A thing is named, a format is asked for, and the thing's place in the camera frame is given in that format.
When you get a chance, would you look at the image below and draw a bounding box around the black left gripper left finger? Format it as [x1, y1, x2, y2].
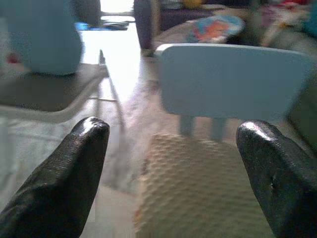
[0, 116, 110, 238]

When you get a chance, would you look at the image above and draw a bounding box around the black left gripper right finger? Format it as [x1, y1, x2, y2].
[235, 120, 317, 238]

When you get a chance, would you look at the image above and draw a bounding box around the white dimpled pillow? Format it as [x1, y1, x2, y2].
[133, 132, 275, 238]

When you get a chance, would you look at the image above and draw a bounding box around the dark green leather sofa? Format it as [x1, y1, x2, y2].
[286, 71, 317, 152]

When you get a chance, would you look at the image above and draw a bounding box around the grey white folding chair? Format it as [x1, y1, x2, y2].
[0, 0, 127, 132]

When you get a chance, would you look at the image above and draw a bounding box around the light blue child chair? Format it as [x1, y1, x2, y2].
[155, 43, 313, 142]

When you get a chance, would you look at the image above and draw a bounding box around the light blue back cushion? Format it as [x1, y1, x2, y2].
[0, 0, 84, 76]

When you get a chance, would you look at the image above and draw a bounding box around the blue hard suitcase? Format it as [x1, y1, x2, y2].
[303, 9, 317, 38]

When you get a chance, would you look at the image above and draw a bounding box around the pile of colourful clothes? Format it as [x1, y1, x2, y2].
[247, 0, 317, 48]

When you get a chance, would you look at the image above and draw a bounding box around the colourful baby bouncer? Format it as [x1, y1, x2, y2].
[153, 14, 246, 48]

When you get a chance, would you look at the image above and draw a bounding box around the purple armchair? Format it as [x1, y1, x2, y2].
[133, 0, 223, 50]

